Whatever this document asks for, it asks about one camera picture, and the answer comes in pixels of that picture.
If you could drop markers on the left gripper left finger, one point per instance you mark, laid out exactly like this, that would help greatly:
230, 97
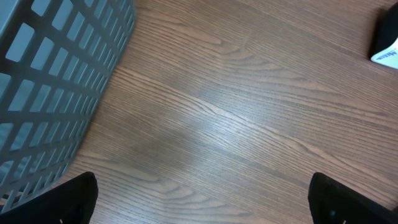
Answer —
72, 202

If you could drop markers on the grey plastic basket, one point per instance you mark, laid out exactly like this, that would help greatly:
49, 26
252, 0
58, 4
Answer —
57, 58

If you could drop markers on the white barcode scanner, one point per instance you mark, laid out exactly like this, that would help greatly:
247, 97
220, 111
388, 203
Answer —
385, 41

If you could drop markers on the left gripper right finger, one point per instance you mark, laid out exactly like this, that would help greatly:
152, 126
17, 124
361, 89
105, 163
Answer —
333, 202

